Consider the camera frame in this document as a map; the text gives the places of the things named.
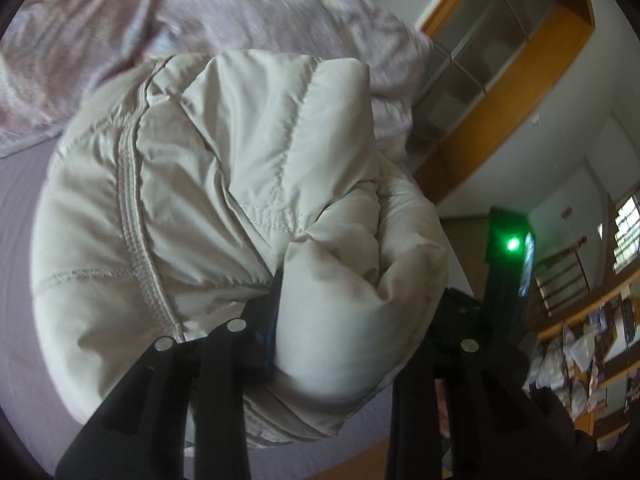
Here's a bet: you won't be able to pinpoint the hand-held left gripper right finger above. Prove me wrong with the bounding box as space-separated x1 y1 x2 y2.
389 287 532 480

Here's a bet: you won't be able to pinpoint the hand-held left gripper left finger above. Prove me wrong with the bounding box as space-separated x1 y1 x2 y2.
54 269 283 480

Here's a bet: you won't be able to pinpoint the beige puffer jacket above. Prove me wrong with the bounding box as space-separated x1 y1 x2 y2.
30 49 451 450

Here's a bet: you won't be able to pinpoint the cluttered wooden shelves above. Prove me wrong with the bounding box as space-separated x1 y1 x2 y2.
524 250 640 453

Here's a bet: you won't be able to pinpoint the window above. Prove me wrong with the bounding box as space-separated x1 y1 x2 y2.
611 194 640 277

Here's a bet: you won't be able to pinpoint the wooden wardrobe with glass doors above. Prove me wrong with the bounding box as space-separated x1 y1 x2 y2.
300 0 601 207

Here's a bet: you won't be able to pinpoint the pink floral duvet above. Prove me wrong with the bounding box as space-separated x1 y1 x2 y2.
0 0 437 162

